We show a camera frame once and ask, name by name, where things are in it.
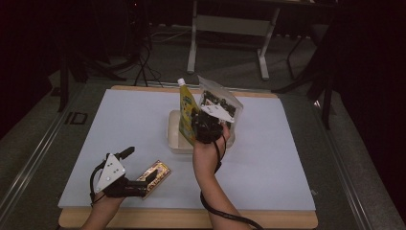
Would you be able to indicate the white metal desk frame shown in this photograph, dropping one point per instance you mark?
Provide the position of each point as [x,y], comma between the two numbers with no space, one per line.
[231,25]

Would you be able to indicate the yellow spouted drink pouch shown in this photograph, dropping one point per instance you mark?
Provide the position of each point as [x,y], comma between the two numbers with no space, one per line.
[186,108]

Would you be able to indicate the person's left hand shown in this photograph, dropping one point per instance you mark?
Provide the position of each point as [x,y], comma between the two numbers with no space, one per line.
[107,201]

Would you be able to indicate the black metal stand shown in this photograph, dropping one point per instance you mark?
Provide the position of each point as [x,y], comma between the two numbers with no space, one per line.
[63,80]

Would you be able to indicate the gold and red snack packet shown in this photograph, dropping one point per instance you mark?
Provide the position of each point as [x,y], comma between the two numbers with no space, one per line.
[158,167]

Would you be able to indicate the black chair frame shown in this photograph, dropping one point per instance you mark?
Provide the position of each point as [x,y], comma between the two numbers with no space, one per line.
[319,76]

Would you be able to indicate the clear bag of dark seaweed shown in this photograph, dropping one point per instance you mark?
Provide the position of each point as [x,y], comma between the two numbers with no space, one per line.
[223,99]

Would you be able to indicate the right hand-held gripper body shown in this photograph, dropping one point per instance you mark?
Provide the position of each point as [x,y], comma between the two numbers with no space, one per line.
[207,131]

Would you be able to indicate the pale blue table mat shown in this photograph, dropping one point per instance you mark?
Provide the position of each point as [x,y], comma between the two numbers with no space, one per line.
[127,121]

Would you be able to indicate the white plastic box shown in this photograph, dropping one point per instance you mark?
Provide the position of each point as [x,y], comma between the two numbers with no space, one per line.
[175,134]

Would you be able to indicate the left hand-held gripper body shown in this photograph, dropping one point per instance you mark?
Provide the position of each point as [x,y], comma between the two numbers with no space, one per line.
[110,172]

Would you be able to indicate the person's right hand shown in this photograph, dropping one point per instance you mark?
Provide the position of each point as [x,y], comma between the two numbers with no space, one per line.
[206,158]

